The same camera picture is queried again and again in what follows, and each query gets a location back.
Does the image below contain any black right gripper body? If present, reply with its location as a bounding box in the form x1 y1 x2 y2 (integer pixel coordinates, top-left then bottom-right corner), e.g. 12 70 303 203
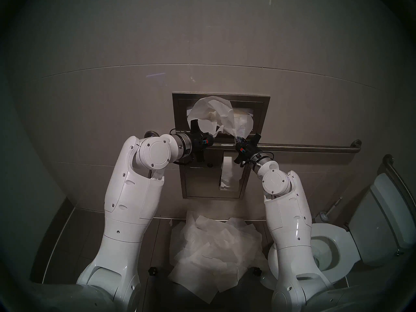
234 139 259 166

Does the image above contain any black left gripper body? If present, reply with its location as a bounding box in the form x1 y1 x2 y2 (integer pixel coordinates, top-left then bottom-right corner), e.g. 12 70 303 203
190 131 215 163

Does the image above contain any white paper seat cover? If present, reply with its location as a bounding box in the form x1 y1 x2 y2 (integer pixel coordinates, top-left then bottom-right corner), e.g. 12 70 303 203
187 95 255 141

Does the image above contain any large toilet paper roll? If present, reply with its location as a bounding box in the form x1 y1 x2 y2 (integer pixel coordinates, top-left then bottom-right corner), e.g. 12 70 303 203
221 151 244 189

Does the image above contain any white toilet brush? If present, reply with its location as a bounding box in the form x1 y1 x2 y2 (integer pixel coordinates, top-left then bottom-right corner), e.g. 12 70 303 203
314 196 344 223

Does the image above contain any pile of paper seat covers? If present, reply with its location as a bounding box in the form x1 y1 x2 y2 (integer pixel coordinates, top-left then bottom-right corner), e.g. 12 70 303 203
168 211 270 305

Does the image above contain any white toilet seat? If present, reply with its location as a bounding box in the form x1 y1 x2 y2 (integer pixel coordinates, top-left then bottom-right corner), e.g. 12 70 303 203
268 223 362 283

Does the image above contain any white toilet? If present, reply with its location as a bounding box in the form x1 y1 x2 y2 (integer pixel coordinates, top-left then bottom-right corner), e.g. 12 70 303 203
260 173 416 293

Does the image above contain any long steel grab bar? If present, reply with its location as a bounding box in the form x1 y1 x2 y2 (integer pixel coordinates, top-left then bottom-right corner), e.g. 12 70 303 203
144 131 362 154

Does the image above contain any short steel grab bar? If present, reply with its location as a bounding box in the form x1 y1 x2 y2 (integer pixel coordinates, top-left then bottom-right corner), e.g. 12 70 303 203
383 154 416 215

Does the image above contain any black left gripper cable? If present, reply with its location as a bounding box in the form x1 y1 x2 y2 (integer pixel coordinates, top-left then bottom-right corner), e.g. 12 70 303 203
169 128 196 166

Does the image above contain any stainless steel wall dispenser panel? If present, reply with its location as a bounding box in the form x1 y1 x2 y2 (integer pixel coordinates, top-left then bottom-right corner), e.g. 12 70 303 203
172 92 271 200

